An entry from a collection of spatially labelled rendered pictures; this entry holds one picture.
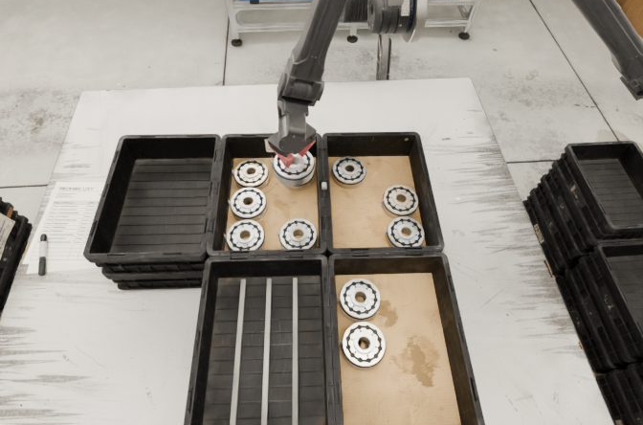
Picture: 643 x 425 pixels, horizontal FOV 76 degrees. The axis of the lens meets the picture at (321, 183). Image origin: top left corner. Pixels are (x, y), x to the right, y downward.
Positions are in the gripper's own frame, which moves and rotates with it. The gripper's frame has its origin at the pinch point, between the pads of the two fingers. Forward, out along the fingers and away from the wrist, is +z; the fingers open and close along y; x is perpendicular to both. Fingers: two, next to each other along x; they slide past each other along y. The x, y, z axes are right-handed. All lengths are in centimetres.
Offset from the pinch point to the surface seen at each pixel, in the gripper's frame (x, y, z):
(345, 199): -8.6, 12.2, 22.6
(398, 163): -11.4, 34.3, 22.6
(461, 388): -62, -9, 19
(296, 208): -0.3, -0.4, 22.6
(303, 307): -22.8, -19.5, 23.0
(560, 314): -74, 34, 36
